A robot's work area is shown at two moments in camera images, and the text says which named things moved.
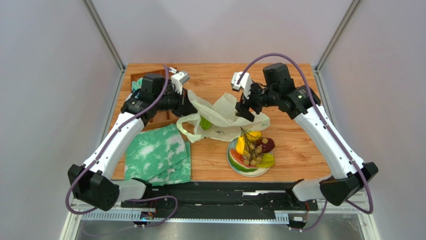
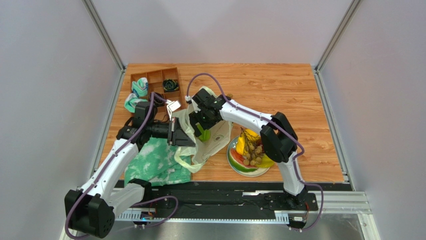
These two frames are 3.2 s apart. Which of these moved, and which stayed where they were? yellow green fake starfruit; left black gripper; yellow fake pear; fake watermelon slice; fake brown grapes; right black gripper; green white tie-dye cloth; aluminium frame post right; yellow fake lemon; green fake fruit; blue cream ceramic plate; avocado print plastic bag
Moved: green fake fruit; left black gripper; avocado print plastic bag; right black gripper
Stayed: fake watermelon slice; yellow fake pear; blue cream ceramic plate; green white tie-dye cloth; fake brown grapes; yellow fake lemon; yellow green fake starfruit; aluminium frame post right
